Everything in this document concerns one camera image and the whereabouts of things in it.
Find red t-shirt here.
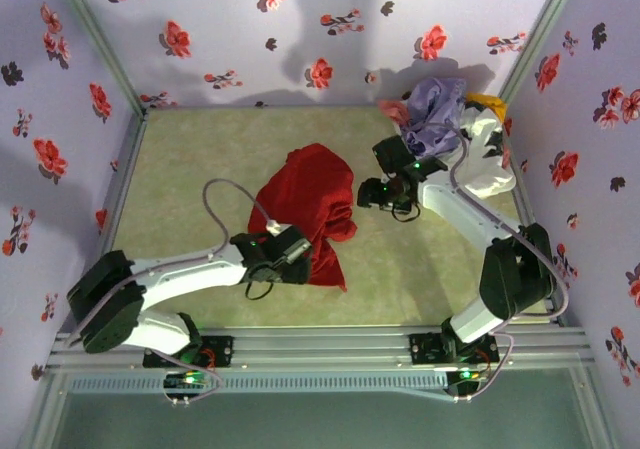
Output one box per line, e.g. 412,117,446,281
248,142,359,294

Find pink t-shirt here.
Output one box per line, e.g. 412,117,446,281
377,98,412,128

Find lavender t-shirt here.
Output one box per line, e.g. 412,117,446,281
402,77,469,160

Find yellow t-shirt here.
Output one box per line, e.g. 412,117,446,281
466,92,509,120

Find lavender left arm cable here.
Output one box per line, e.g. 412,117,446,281
63,177,282,406

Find lavender arm cable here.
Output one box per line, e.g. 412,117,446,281
63,177,282,406
404,121,570,403

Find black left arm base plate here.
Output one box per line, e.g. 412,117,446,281
143,335,235,370

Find aluminium mounting rail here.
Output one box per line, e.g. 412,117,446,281
47,326,597,371

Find aluminium table side rail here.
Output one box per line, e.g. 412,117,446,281
502,111,571,328

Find grey slotted cable duct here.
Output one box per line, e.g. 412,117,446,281
66,371,454,396

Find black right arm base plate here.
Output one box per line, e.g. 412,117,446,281
408,332,501,366

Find lavender right arm cable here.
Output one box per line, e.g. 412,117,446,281
404,121,570,403

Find aluminium corner post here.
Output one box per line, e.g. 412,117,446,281
48,0,150,116
498,0,586,105

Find aluminium lower frame bar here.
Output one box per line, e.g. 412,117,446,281
572,363,619,449
17,368,69,449

